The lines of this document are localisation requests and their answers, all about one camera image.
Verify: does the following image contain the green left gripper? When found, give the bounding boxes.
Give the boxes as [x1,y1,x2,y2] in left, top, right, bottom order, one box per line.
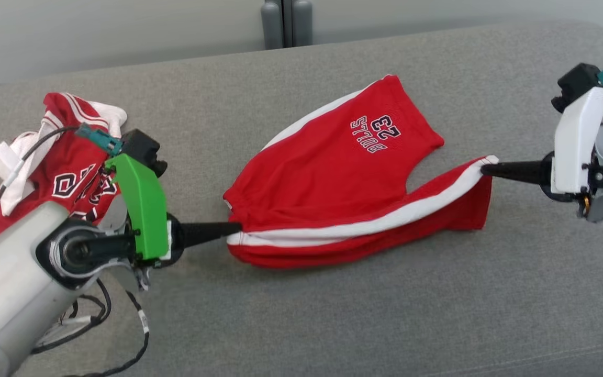
[105,153,242,269]

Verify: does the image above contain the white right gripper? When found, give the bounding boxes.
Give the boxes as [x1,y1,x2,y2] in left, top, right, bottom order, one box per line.
[481,86,603,203]

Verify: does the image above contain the red Bulls 23 shorts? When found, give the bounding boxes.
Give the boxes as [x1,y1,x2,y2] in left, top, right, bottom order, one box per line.
[222,75,500,270]

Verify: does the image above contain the red Bulls 23 jersey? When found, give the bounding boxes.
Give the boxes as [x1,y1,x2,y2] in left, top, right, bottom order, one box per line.
[0,92,128,250]

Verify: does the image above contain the black left arm cable bundle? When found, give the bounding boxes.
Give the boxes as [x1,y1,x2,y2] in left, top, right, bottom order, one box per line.
[29,276,151,377]

